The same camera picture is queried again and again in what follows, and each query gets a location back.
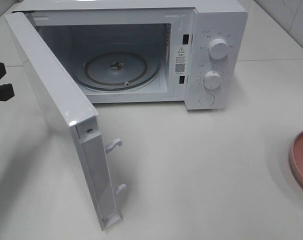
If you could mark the white microwave door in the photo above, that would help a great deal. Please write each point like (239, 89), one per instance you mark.
(71, 118)

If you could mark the round white door button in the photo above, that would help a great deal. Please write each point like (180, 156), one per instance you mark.
(207, 100)

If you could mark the white timer knob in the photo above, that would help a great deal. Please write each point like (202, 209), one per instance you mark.
(212, 80)

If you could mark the pink round plate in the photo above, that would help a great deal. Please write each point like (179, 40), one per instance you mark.
(296, 158)

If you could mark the glass microwave turntable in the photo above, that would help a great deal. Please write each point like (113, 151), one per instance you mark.
(116, 67)

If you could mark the white microwave oven body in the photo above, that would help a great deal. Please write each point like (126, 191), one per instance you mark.
(179, 31)

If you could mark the upper white power knob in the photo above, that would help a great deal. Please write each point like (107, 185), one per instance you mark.
(218, 48)

